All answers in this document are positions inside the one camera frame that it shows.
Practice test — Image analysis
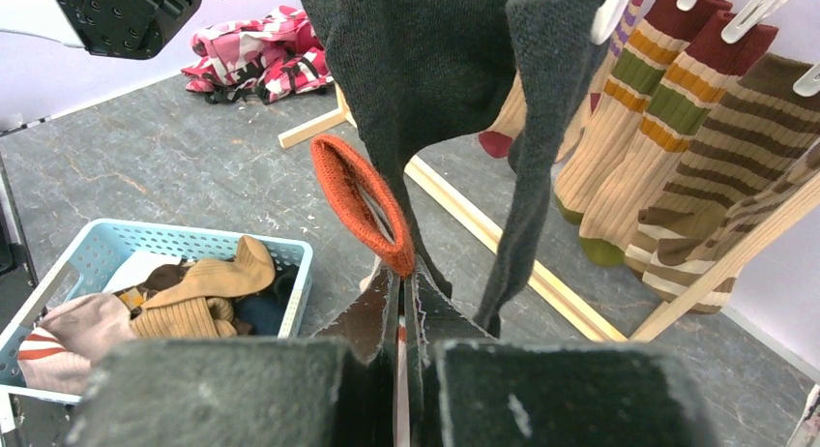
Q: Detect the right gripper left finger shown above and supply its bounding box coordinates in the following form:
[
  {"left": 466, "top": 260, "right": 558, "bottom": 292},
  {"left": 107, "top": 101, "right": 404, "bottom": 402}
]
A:
[{"left": 65, "top": 266, "right": 401, "bottom": 446}]

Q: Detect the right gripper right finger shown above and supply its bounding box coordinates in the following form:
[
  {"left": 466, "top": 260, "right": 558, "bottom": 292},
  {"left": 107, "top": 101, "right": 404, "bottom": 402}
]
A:
[{"left": 405, "top": 261, "right": 718, "bottom": 446}]

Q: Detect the beige pink sock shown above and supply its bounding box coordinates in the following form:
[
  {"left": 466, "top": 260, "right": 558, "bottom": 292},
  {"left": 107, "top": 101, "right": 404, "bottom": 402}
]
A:
[{"left": 310, "top": 134, "right": 416, "bottom": 286}]

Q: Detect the red white striped sock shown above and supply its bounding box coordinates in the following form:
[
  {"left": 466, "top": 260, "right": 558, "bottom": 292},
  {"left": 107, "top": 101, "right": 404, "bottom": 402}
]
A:
[{"left": 17, "top": 293, "right": 136, "bottom": 396}]

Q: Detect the black sock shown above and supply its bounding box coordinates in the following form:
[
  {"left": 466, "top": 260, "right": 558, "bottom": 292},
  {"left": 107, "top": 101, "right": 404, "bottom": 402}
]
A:
[
  {"left": 474, "top": 0, "right": 606, "bottom": 338},
  {"left": 293, "top": 0, "right": 517, "bottom": 301}
]

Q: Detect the brown striped sock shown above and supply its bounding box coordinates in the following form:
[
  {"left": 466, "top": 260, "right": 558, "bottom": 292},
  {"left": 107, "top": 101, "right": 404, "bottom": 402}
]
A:
[
  {"left": 642, "top": 145, "right": 819, "bottom": 313},
  {"left": 626, "top": 53, "right": 819, "bottom": 288}
]

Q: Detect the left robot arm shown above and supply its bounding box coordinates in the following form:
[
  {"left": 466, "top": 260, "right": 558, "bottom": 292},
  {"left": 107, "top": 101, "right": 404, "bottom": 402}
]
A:
[{"left": 1, "top": 0, "right": 202, "bottom": 60}]

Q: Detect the wooden hanger stand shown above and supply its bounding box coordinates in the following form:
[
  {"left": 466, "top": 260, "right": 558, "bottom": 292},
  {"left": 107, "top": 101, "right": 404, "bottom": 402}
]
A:
[{"left": 277, "top": 84, "right": 820, "bottom": 344}]

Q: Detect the navy blue sock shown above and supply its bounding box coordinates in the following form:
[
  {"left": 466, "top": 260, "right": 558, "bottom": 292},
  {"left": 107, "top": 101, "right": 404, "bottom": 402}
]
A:
[{"left": 232, "top": 265, "right": 298, "bottom": 336}]

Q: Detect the tan ribbed sock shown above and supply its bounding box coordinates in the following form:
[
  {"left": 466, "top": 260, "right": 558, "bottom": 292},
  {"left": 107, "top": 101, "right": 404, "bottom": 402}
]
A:
[{"left": 130, "top": 235, "right": 276, "bottom": 339}]

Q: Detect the brown yellow checked sock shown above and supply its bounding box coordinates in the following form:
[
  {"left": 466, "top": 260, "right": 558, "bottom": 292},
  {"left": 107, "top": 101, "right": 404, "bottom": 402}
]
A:
[{"left": 113, "top": 262, "right": 193, "bottom": 316}]

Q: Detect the red purple striped sock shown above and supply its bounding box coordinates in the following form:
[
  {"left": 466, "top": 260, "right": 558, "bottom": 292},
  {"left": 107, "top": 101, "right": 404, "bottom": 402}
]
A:
[{"left": 476, "top": 0, "right": 661, "bottom": 161}]

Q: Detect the light blue laundry basket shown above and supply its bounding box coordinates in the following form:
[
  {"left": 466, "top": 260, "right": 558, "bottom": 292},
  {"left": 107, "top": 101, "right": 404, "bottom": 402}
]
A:
[{"left": 0, "top": 218, "right": 315, "bottom": 407}]

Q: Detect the pink camouflage cloth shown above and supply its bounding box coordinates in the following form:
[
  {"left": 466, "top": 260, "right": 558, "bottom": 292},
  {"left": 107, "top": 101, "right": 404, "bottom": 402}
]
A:
[{"left": 181, "top": 6, "right": 334, "bottom": 104}]

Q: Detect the green striped tan sock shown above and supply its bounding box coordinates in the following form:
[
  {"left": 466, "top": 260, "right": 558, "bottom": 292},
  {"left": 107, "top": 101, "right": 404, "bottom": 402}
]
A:
[{"left": 554, "top": 0, "right": 732, "bottom": 225}]

